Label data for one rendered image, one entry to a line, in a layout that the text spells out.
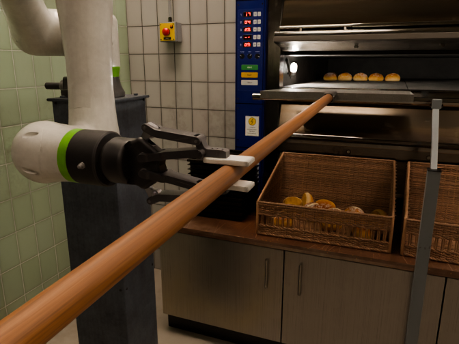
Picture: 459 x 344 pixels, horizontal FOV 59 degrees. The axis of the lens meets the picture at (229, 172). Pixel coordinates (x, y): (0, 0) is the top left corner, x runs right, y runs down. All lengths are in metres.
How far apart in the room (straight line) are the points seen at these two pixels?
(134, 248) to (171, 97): 2.05
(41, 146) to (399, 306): 1.44
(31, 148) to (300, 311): 1.40
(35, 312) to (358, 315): 1.60
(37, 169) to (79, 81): 0.21
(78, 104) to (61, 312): 0.59
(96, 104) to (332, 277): 1.22
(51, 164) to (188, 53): 1.70
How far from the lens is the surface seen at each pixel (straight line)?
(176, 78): 2.37
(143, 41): 2.48
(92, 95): 0.85
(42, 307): 0.31
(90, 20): 0.88
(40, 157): 0.73
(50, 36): 1.29
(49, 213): 2.11
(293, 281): 1.80
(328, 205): 2.04
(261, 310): 1.92
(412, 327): 1.76
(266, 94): 1.62
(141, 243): 0.38
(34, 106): 1.99
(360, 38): 1.94
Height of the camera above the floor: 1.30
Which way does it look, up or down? 15 degrees down
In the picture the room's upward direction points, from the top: straight up
